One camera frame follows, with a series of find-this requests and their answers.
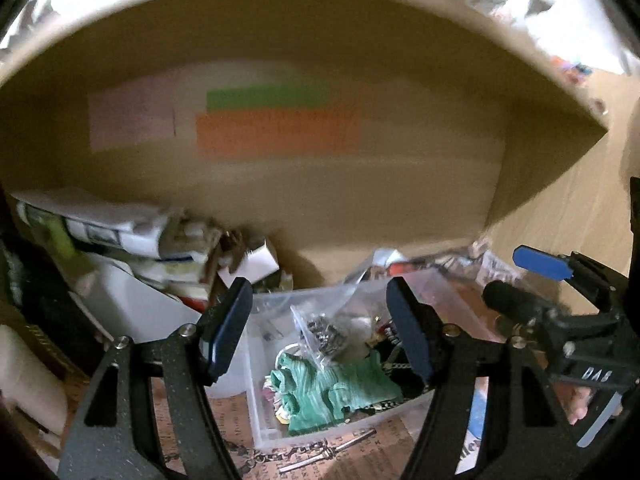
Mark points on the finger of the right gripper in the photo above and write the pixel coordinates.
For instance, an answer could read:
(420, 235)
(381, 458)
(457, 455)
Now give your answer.
(544, 317)
(576, 269)

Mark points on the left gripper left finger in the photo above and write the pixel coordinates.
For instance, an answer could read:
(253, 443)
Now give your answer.
(145, 414)

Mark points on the plastic bag of metal scrubber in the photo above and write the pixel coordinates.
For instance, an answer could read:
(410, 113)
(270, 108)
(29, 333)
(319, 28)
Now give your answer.
(333, 330)

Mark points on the green knitted cloth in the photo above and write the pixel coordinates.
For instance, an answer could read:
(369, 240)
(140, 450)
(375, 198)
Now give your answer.
(319, 399)

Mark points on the black cloth with braided trim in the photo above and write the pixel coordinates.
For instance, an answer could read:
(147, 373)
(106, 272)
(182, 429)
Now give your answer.
(395, 363)

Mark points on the person's right hand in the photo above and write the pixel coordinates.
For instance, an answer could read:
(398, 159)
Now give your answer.
(575, 401)

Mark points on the white mug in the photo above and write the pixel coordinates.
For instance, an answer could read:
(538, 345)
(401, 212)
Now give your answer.
(27, 383)

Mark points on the printed newspaper table mat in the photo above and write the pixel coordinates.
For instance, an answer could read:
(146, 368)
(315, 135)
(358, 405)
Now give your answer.
(431, 287)

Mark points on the floral patterned cloth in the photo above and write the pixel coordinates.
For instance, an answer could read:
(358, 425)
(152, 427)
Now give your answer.
(270, 391)

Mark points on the stack of newspapers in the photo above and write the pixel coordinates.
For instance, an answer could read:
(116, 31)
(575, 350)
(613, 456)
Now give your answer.
(164, 247)

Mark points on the clear plastic storage box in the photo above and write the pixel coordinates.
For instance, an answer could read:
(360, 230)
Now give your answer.
(270, 327)

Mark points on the small white box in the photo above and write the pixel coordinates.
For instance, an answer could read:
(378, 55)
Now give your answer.
(257, 263)

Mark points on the orange sticky note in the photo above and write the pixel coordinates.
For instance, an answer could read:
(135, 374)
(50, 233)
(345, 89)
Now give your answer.
(240, 135)

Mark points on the green sticky note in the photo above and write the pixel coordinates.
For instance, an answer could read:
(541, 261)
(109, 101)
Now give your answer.
(267, 96)

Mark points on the pink sticky note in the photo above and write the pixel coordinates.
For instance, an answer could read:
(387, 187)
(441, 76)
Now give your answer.
(140, 110)

